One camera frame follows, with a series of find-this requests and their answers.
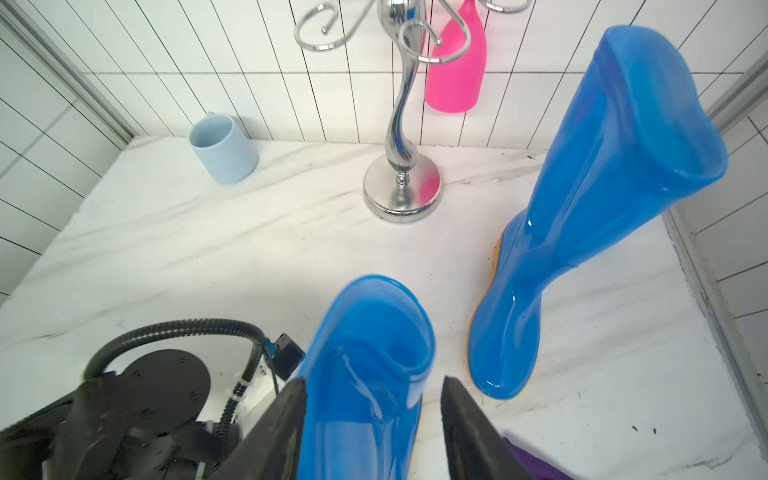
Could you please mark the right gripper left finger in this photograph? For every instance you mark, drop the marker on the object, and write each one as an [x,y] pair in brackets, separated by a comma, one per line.
[272,448]

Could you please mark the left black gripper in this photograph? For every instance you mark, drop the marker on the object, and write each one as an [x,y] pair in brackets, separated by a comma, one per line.
[142,423]

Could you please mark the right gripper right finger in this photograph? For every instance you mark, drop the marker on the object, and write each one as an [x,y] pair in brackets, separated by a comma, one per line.
[474,448]

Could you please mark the purple cloth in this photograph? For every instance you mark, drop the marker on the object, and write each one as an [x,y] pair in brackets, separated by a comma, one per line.
[537,467]

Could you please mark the blue rubber boot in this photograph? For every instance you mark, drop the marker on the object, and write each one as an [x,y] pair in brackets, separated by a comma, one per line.
[634,140]
[365,374]

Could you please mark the chrome glass holder stand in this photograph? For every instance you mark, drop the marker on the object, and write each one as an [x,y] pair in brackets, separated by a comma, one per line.
[405,185]

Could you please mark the light blue mug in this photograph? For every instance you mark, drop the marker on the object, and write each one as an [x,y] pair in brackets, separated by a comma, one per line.
[223,148]

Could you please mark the pink wine glass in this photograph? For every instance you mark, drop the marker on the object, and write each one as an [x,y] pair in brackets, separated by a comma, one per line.
[455,87]

